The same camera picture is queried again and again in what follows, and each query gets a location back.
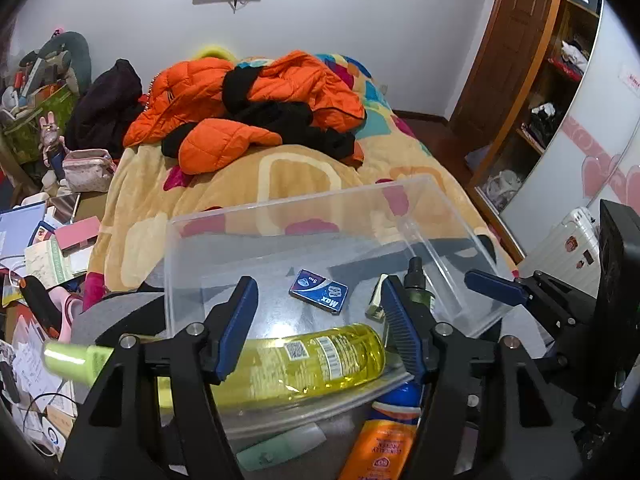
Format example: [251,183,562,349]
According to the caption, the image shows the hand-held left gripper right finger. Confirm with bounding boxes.
[380,275,587,480]

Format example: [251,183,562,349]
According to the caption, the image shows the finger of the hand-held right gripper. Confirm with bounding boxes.
[525,307,598,362]
[464,269,598,313]

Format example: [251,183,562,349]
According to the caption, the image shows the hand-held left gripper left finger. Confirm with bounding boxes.
[60,276,261,480]

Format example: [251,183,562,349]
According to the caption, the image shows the dark green spray bottle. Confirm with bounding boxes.
[404,256,437,322]

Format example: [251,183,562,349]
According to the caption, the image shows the yellow liquid bottle green cap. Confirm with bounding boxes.
[42,322,388,408]

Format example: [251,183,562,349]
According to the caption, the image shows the clear plastic storage box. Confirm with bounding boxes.
[162,175,516,441]

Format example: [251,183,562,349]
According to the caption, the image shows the orange tube blue cap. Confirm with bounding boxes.
[337,382,426,480]

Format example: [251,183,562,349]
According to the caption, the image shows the pale green tube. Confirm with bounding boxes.
[235,422,328,472]

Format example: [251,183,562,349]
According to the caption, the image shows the small beige block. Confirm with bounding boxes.
[365,280,389,322]

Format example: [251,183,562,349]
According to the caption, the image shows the white suitcase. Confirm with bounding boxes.
[517,206,601,296]

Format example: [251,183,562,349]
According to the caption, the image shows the small blue cardboard box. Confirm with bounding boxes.
[289,269,349,316]

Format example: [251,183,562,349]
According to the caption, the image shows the white shoes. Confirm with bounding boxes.
[486,170,523,211]

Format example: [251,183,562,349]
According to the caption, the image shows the grey mat black pattern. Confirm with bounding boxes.
[70,235,576,411]

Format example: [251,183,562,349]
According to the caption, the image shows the colourful patterned blanket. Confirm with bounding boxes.
[82,52,521,311]

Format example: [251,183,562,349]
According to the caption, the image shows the pink flat box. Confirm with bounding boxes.
[55,216,101,252]

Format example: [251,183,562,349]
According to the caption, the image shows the pile of papers and books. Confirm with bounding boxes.
[0,195,101,461]

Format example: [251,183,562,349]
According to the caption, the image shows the pink pouch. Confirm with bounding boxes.
[62,149,118,194]

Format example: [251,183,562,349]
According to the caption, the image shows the black garment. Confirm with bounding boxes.
[161,67,363,163]

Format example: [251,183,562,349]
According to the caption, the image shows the brown wooden door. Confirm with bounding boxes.
[447,0,566,146]

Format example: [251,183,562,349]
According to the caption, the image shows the orange puffer jacket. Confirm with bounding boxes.
[122,50,368,176]

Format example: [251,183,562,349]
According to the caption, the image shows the dark purple garment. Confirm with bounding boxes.
[65,58,148,163]

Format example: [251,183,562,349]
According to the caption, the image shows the pink bunny toy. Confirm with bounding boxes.
[39,112,68,171]

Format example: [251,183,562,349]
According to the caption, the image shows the green bag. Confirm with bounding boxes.
[2,82,81,163]

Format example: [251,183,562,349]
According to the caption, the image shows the yellow ring cushion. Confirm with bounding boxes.
[192,45,238,63]

